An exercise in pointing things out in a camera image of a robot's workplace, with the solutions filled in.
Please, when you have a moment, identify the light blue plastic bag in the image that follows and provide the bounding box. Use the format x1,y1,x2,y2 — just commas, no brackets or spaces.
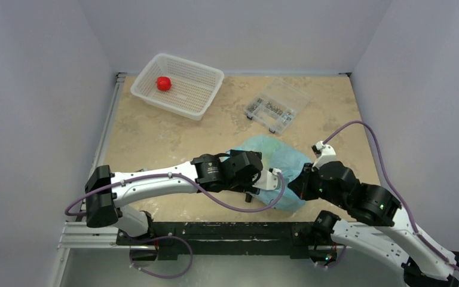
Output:
233,135,311,212

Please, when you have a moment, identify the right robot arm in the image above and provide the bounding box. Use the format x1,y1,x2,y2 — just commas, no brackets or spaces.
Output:
288,161,459,286

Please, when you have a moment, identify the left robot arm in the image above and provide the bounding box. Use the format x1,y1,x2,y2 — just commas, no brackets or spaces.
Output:
85,149,278,245

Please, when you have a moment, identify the red fake fruit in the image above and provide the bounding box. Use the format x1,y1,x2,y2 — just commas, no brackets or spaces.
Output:
156,76,172,91

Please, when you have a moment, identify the clear plastic screw organizer box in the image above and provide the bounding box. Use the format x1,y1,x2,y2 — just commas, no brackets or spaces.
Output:
244,78,311,135

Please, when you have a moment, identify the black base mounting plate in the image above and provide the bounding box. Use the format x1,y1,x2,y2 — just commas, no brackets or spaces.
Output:
116,222,338,264

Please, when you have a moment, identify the white perforated plastic basket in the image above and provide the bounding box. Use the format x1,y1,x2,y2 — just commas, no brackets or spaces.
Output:
130,53,225,121

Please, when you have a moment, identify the black T-handle tool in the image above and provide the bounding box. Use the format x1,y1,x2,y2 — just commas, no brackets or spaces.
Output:
245,193,253,203

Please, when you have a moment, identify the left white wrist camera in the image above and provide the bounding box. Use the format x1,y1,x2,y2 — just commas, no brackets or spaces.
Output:
252,168,282,191

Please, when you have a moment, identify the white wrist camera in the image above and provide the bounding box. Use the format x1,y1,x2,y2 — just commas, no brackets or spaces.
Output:
311,141,337,169
252,168,282,191

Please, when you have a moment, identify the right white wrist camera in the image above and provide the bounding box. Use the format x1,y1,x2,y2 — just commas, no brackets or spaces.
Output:
311,141,337,169

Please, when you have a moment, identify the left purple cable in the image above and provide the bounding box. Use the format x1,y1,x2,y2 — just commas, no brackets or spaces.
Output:
64,170,287,218

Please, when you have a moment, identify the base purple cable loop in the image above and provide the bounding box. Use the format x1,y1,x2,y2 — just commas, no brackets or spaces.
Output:
128,231,197,279

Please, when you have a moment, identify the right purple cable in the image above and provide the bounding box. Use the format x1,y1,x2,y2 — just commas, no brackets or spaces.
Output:
322,120,459,284

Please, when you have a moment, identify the aluminium frame rail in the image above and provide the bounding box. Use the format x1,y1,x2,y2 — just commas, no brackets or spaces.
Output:
57,72,127,251

